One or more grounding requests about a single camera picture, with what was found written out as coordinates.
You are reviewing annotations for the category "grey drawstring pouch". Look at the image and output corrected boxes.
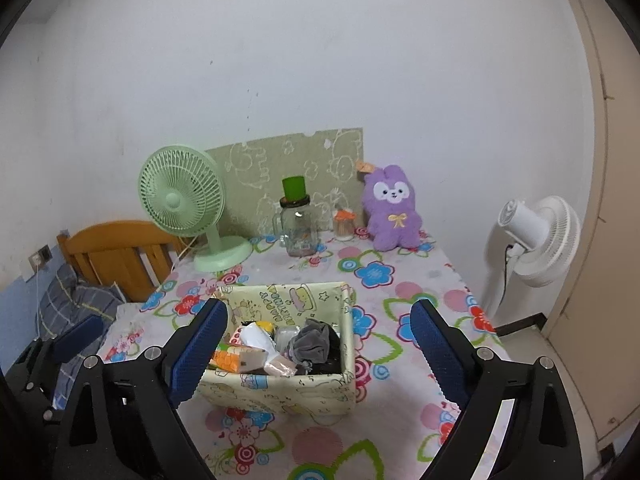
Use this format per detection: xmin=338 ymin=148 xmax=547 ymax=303
xmin=290 ymin=318 xmax=342 ymax=363

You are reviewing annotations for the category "white standing fan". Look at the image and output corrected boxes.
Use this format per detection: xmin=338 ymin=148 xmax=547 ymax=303
xmin=482 ymin=196 xmax=582 ymax=321

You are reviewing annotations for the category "small jar with orange lid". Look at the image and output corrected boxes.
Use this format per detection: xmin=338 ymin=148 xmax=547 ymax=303
xmin=333 ymin=210 xmax=357 ymax=241

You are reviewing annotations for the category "white charger cable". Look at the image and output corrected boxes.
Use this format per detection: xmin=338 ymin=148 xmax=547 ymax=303
xmin=32 ymin=265 xmax=47 ymax=341

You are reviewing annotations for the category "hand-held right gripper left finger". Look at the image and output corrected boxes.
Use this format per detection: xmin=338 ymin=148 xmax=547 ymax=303
xmin=52 ymin=298 xmax=229 ymax=480

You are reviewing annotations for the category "wooden bed headboard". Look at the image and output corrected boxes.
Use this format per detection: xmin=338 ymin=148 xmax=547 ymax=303
xmin=56 ymin=220 xmax=188 ymax=303

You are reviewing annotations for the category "green desk fan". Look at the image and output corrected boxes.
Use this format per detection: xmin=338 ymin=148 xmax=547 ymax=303
xmin=138 ymin=145 xmax=253 ymax=273

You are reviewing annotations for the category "grey plaid pillow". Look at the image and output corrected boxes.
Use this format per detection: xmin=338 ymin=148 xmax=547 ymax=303
xmin=37 ymin=262 xmax=126 ymax=356

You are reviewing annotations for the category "floral tablecloth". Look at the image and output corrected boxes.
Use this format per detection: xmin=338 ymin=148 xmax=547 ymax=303
xmin=97 ymin=230 xmax=516 ymax=480

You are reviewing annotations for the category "orange green juice carton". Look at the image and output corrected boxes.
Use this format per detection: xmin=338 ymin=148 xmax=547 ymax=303
xmin=210 ymin=337 xmax=268 ymax=373

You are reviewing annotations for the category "glass jar with green lid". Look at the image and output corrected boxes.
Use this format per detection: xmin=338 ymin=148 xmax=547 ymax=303
xmin=272 ymin=176 xmax=321 ymax=258

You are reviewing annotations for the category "beige door frame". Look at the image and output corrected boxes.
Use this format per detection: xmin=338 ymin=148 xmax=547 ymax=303
xmin=545 ymin=0 xmax=640 ymax=456

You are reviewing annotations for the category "yellow printed storage box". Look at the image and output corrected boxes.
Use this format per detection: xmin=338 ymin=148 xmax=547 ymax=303
xmin=197 ymin=281 xmax=358 ymax=417

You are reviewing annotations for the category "purple plush rabbit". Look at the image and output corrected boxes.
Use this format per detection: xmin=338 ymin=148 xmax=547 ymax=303
xmin=356 ymin=161 xmax=425 ymax=252

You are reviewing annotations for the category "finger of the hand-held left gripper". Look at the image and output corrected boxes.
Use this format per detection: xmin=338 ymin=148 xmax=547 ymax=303
xmin=15 ymin=360 xmax=68 ymax=423
xmin=20 ymin=316 xmax=106 ymax=366

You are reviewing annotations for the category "green printed foam mat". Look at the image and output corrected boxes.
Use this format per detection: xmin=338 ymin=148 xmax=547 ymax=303
xmin=204 ymin=127 xmax=365 ymax=236

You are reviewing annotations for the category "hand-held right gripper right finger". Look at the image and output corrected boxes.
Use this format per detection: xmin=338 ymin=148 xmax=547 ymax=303
xmin=410 ymin=299 xmax=586 ymax=480

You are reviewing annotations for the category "beige fan cable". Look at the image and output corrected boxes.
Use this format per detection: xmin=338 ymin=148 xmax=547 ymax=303
xmin=172 ymin=237 xmax=201 ymax=263

